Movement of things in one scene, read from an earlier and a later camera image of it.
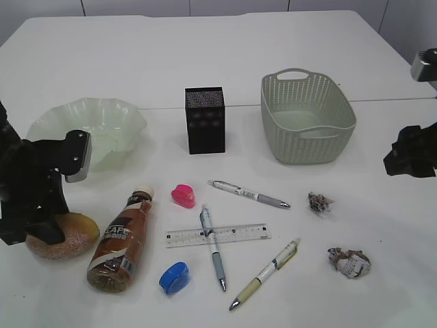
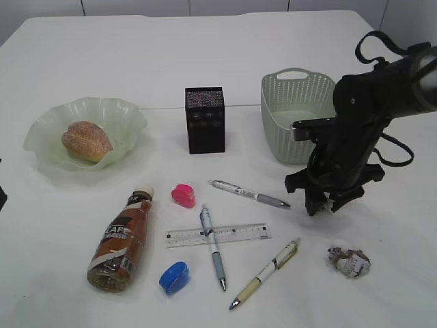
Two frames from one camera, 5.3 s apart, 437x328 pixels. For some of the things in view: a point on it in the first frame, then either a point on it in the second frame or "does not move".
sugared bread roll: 81,231 → 87,141
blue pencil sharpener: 175,277 does not move
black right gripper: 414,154 → 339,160
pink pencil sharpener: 183,195 does not move
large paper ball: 353,264 does not move
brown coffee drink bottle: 117,255 does not move
